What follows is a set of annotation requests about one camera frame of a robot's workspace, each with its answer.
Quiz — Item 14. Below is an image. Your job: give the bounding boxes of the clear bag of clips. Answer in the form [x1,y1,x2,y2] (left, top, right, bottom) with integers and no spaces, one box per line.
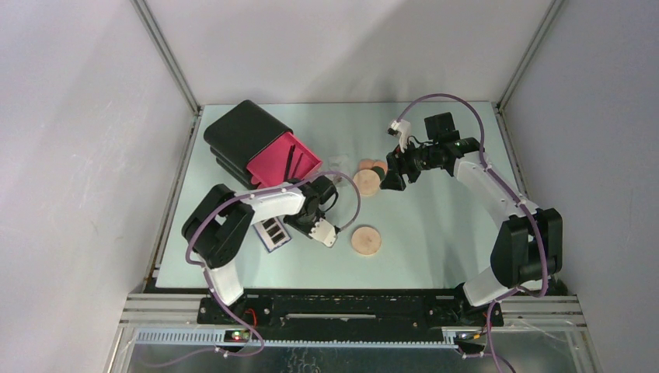
[327,154,352,187]

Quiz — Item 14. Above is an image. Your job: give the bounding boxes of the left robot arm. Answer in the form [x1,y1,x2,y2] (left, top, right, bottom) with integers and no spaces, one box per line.
[182,176,340,324]

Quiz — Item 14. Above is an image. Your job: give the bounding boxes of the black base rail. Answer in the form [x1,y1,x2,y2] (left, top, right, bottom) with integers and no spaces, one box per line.
[197,288,504,343]

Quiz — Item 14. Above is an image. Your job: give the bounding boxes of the beige round sponge lower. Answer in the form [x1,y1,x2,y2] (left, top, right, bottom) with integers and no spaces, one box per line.
[350,226,382,256]

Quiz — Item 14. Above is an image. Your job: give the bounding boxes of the bob pin card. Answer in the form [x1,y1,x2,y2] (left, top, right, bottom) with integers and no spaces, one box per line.
[253,218,292,253]

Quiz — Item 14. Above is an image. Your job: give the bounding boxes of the black thin brush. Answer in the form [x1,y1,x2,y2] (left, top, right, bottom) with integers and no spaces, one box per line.
[283,145,296,182]

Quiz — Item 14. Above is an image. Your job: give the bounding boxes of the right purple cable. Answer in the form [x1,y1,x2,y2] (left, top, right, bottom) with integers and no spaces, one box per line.
[393,92,551,373]

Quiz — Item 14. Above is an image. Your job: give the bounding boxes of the large beige sponge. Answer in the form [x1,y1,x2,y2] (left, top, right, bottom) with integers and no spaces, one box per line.
[353,169,381,197]

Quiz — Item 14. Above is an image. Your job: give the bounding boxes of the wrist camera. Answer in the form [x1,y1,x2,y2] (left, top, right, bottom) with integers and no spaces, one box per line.
[309,218,338,248]
[387,119,411,153]

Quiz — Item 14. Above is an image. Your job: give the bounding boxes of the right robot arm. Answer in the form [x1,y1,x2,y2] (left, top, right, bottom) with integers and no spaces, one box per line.
[380,113,563,325]

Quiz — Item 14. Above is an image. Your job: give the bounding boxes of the orange round sponge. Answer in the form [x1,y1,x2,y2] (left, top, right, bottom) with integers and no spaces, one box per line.
[357,159,375,171]
[373,160,389,173]

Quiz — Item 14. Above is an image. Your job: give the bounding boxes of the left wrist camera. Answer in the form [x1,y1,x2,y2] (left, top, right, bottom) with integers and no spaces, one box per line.
[309,218,338,248]

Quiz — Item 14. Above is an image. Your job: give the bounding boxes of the dark green round sponge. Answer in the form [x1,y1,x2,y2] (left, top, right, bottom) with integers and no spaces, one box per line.
[371,166,387,182]

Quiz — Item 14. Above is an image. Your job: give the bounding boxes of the black pink drawer organizer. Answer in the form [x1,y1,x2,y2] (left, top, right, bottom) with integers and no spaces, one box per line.
[203,99,291,190]

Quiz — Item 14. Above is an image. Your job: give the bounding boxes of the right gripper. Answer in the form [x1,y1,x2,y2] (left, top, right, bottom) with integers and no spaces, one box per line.
[380,136,438,192]

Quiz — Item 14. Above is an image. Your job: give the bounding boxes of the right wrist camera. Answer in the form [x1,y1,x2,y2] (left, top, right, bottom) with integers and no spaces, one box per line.
[387,119,411,153]

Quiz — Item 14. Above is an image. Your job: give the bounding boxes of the black mascara wand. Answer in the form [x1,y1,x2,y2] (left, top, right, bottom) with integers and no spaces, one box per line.
[288,153,304,179]

